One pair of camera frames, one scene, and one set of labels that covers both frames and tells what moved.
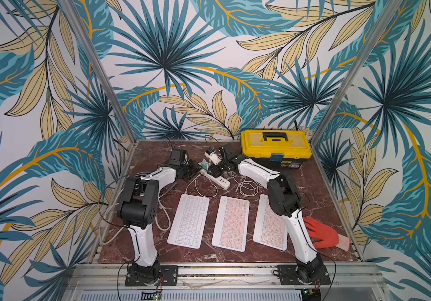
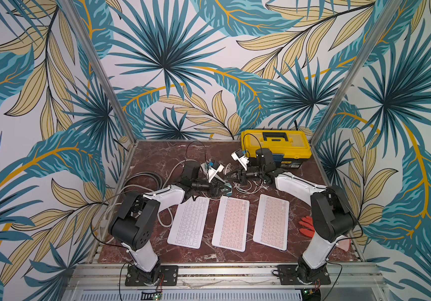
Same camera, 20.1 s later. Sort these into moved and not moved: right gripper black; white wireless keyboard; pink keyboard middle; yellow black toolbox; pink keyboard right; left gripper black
Moved: left gripper black; right gripper black
Not moved: yellow black toolbox; white wireless keyboard; pink keyboard right; pink keyboard middle
